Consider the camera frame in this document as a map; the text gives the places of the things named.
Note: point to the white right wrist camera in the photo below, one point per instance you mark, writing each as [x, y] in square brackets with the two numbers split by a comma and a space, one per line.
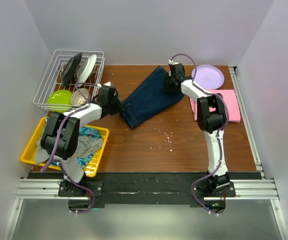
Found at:
[171, 62]

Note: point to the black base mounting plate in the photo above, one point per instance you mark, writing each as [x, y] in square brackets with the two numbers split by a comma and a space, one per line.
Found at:
[142, 188]

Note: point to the green plastic bowl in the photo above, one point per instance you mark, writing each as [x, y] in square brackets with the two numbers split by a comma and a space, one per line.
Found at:
[59, 101]

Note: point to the yellow plastic tray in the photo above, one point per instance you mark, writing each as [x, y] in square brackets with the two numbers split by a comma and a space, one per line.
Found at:
[91, 168]

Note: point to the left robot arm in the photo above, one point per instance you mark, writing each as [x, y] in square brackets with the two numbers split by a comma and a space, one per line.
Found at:
[60, 137]

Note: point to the dark blue denim jeans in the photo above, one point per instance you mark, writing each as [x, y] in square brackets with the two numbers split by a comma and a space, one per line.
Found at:
[148, 100]

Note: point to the patterned ceramic cup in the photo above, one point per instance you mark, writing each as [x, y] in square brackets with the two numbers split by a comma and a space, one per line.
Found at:
[78, 99]

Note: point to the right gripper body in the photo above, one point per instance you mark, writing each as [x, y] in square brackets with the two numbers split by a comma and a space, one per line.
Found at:
[168, 84]

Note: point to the lilac plastic plate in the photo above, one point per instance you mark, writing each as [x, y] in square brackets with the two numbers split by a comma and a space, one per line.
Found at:
[208, 76]

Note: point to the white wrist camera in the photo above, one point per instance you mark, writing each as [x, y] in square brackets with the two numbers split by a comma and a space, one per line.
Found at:
[171, 62]
[107, 84]

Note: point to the blue patterned cloth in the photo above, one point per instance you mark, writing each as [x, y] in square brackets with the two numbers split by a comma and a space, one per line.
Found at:
[86, 131]

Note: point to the pink t-shirt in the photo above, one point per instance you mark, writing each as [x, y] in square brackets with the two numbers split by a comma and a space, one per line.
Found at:
[230, 99]

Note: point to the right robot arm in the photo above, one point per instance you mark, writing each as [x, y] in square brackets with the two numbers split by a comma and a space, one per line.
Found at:
[211, 119]

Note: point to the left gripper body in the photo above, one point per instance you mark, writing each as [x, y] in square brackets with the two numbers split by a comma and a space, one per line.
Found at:
[115, 105]

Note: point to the white plate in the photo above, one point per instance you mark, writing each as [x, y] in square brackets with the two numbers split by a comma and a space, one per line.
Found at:
[86, 69]

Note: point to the white wire dish rack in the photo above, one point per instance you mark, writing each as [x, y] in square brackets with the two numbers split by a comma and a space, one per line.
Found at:
[52, 79]

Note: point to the aluminium frame rail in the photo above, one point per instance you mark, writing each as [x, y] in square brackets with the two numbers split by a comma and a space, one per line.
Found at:
[254, 189]

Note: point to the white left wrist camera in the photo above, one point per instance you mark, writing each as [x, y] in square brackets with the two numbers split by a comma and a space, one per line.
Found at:
[107, 84]

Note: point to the grey cloth garment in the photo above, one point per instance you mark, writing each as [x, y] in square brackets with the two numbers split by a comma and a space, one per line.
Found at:
[86, 148]

